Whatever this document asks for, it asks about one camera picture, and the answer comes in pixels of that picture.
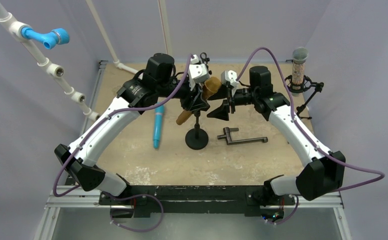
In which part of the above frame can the dark grey metal pipe fitting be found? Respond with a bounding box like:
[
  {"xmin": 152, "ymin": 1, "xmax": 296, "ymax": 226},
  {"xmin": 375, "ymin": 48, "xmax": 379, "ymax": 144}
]
[{"xmin": 217, "ymin": 127, "xmax": 268, "ymax": 145}]

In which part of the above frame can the glitter silver-head microphone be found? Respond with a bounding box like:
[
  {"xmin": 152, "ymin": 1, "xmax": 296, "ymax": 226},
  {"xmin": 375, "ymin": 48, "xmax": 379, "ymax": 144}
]
[{"xmin": 291, "ymin": 47, "xmax": 309, "ymax": 97}]

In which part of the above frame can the black shock-mount tripod stand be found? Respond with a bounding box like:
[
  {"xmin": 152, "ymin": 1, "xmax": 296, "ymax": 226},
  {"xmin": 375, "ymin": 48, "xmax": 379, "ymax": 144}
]
[{"xmin": 285, "ymin": 74, "xmax": 324, "ymax": 121}]

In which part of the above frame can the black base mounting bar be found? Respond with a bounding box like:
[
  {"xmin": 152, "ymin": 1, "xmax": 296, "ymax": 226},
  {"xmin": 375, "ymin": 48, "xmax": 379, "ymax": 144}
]
[{"xmin": 99, "ymin": 185, "xmax": 295, "ymax": 218}]

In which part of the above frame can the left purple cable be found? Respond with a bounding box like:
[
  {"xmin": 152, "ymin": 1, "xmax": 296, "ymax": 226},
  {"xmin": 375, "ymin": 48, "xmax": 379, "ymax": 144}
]
[{"xmin": 53, "ymin": 53, "xmax": 194, "ymax": 198}]

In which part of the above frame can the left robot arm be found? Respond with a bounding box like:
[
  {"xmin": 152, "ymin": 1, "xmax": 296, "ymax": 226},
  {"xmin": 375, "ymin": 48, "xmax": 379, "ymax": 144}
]
[{"xmin": 54, "ymin": 52, "xmax": 211, "ymax": 205}]

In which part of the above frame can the black round-base microphone stand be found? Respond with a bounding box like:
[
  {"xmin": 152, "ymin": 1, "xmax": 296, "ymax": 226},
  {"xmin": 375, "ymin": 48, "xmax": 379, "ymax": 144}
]
[{"xmin": 185, "ymin": 110, "xmax": 209, "ymax": 150}]

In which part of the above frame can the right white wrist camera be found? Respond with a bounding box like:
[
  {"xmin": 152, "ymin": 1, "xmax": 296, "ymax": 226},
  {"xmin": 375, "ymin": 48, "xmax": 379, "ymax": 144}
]
[{"xmin": 220, "ymin": 70, "xmax": 239, "ymax": 89}]

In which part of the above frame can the white PVC pipe frame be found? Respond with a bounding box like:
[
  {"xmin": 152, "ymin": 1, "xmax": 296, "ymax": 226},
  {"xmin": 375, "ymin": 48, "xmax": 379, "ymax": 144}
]
[{"xmin": 0, "ymin": 0, "xmax": 167, "ymax": 122}]

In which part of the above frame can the black tripod microphone stand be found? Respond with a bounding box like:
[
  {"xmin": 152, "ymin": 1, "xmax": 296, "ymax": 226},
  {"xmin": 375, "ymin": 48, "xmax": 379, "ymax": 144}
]
[{"xmin": 200, "ymin": 52, "xmax": 210, "ymax": 67}]

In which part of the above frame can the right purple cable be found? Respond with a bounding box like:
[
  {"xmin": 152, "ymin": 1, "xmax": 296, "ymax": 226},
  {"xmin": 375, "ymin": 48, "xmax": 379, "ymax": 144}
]
[{"xmin": 235, "ymin": 46, "xmax": 386, "ymax": 194}]

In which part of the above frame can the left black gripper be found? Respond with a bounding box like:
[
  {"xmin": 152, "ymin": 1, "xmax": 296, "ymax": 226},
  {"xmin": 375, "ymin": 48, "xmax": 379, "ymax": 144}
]
[{"xmin": 157, "ymin": 76, "xmax": 209, "ymax": 111}]

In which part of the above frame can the gold microphone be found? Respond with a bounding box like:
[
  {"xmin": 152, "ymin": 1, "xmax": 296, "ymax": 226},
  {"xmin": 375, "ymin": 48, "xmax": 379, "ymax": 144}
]
[{"xmin": 176, "ymin": 76, "xmax": 222, "ymax": 125}]

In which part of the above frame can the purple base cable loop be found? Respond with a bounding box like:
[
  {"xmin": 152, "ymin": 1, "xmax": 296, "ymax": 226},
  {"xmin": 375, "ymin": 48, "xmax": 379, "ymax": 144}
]
[{"xmin": 101, "ymin": 191, "xmax": 165, "ymax": 233}]

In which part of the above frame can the blue pipe fitting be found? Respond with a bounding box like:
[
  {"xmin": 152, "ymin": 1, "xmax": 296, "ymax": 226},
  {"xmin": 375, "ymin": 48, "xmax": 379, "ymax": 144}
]
[{"xmin": 21, "ymin": 27, "xmax": 70, "ymax": 50}]

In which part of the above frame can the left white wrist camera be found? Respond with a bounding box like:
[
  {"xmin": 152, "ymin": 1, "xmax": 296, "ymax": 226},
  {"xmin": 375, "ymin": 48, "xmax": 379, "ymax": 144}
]
[{"xmin": 188, "ymin": 54, "xmax": 210, "ymax": 90}]

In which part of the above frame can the blue microphone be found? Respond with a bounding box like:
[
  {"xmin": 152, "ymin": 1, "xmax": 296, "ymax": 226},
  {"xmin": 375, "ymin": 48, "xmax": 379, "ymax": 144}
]
[{"xmin": 153, "ymin": 105, "xmax": 165, "ymax": 149}]

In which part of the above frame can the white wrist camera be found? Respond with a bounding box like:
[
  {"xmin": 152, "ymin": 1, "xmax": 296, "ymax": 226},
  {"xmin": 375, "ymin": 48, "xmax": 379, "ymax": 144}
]
[
  {"xmin": 188, "ymin": 54, "xmax": 210, "ymax": 90},
  {"xmin": 220, "ymin": 70, "xmax": 239, "ymax": 89}
]

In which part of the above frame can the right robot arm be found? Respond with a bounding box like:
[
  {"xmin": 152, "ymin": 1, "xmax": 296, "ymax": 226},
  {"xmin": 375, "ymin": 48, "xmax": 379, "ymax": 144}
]
[{"xmin": 207, "ymin": 66, "xmax": 346, "ymax": 204}]

